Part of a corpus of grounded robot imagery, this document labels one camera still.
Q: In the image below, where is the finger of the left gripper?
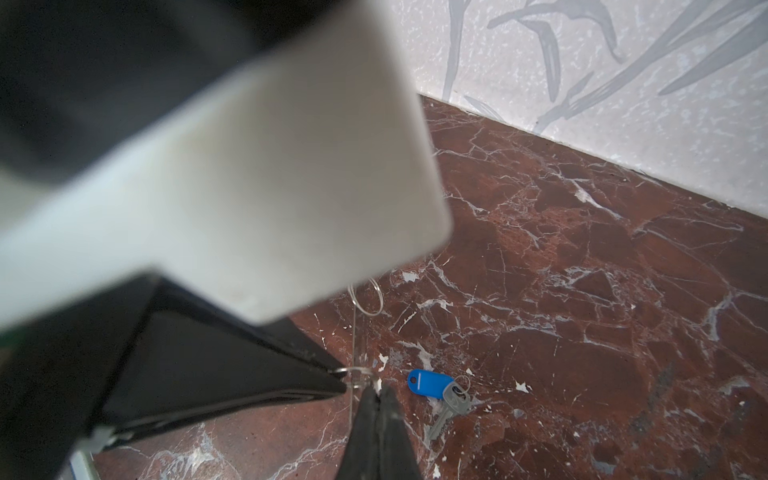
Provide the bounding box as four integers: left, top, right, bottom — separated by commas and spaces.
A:
89, 278, 347, 447

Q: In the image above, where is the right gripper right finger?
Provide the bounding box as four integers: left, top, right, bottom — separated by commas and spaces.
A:
379, 385, 423, 480

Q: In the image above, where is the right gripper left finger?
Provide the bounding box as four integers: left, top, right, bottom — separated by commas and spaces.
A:
335, 386, 380, 480

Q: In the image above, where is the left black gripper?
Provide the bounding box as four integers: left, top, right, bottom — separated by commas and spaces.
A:
1, 275, 161, 479

